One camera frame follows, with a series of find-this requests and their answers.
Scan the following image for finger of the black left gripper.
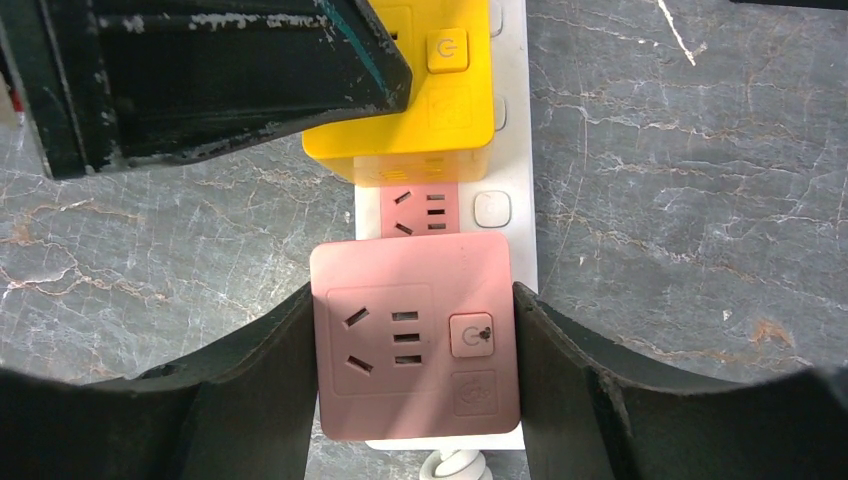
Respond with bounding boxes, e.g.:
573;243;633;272
1;0;413;179

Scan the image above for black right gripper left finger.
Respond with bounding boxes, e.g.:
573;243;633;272
1;287;317;479

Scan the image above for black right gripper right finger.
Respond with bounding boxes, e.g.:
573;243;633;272
513;283;847;479

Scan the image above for yellow cube socket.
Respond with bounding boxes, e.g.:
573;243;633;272
302;0;495;187

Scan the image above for black tripod stand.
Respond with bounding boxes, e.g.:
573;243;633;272
731;0;848;11

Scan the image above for white power strip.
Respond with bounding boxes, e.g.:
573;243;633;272
354;0;538;451

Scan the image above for white strip cord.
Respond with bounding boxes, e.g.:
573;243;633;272
418;449;495;480

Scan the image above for pink cube socket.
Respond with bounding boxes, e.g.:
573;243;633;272
310;232;520;441

